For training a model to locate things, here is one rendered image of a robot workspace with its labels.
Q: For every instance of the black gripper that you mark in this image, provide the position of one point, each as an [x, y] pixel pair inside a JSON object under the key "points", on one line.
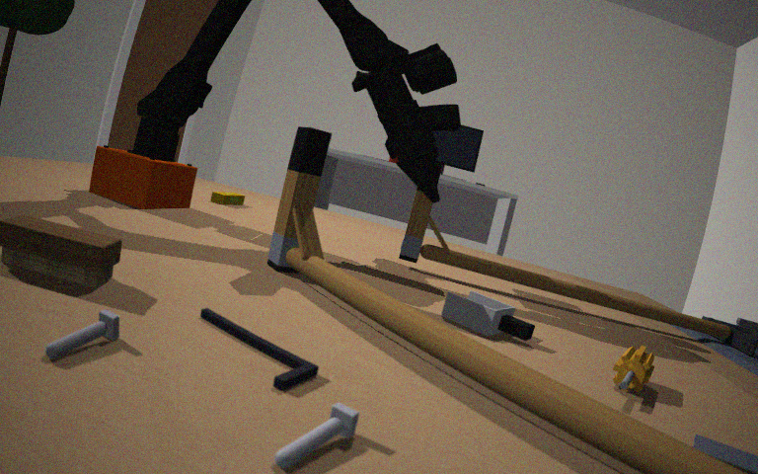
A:
{"points": [[412, 142]]}

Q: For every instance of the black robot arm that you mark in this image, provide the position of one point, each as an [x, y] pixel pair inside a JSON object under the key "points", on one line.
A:
{"points": [[184, 87]]}

